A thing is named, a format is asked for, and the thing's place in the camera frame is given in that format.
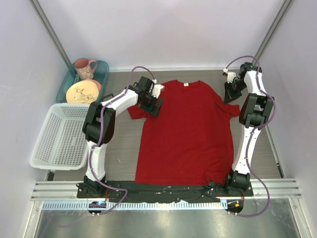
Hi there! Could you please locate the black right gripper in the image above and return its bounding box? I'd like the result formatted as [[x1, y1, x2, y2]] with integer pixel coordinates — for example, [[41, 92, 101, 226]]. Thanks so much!
[[223, 79, 246, 104]]

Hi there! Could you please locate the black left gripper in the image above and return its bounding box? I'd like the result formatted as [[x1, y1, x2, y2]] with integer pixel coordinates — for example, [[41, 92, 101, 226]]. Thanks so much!
[[139, 92, 163, 118]]

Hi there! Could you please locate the red t-shirt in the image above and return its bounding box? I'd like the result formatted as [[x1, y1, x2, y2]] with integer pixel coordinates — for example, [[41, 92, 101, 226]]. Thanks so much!
[[128, 80, 240, 185]]

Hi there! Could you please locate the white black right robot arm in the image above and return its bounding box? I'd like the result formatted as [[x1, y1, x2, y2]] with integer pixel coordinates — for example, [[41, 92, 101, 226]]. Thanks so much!
[[223, 62, 274, 196]]

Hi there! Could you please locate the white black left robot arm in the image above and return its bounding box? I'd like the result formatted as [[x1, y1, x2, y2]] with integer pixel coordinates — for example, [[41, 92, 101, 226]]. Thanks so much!
[[77, 76, 164, 198]]

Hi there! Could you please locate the black box with red brooch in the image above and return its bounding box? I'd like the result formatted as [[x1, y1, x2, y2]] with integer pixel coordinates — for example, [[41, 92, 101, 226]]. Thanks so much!
[[101, 93, 114, 102]]

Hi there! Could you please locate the pink plate under yellow plate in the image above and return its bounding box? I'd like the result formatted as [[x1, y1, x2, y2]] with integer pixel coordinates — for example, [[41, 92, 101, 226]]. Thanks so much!
[[89, 80, 102, 92]]

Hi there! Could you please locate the teal plastic tray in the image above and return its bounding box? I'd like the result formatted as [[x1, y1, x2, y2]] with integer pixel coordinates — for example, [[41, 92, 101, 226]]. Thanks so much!
[[56, 60, 109, 104]]

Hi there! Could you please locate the yellow floral plate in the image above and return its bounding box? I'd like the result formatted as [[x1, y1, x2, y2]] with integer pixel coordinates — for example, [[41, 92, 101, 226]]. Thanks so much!
[[66, 80, 99, 104]]

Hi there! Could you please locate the pink floral mug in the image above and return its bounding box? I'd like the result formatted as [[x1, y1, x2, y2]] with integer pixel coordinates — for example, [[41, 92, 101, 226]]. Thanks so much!
[[74, 58, 97, 80]]

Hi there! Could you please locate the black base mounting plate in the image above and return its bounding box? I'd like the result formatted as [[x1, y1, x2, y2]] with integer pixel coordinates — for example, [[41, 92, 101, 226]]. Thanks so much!
[[76, 180, 254, 203]]

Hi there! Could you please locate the white perforated plastic basket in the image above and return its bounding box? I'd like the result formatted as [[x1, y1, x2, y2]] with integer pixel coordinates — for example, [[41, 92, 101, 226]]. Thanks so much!
[[29, 103, 89, 171]]

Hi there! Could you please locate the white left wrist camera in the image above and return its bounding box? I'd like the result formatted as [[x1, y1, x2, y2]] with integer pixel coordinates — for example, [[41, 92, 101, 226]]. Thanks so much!
[[152, 84, 165, 98]]

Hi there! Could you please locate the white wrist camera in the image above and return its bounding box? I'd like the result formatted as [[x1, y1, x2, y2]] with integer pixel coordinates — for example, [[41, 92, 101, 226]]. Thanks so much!
[[152, 84, 165, 98], [222, 67, 236, 83]]

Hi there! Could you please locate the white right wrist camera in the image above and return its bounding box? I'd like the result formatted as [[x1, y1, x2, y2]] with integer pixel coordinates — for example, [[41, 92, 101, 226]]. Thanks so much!
[[222, 67, 236, 83]]

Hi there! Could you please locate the white slotted cable duct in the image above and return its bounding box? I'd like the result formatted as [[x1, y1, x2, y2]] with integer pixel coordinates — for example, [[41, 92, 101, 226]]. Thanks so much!
[[42, 200, 227, 211]]

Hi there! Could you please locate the aluminium extrusion rail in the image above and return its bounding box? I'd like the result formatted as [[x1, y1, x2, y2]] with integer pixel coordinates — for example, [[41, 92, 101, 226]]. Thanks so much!
[[31, 178, 302, 200]]

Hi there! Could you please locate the right aluminium corner post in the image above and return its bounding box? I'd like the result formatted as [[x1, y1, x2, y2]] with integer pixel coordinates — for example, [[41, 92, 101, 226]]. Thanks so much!
[[255, 0, 294, 60]]

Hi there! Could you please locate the aluminium corner post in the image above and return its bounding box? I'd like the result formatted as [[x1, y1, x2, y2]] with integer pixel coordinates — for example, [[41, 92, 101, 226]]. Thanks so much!
[[255, 0, 294, 60], [29, 0, 71, 68]]

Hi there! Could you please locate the left aluminium corner post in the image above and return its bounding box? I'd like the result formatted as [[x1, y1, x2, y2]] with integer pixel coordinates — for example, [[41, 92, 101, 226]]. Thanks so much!
[[29, 0, 71, 68]]

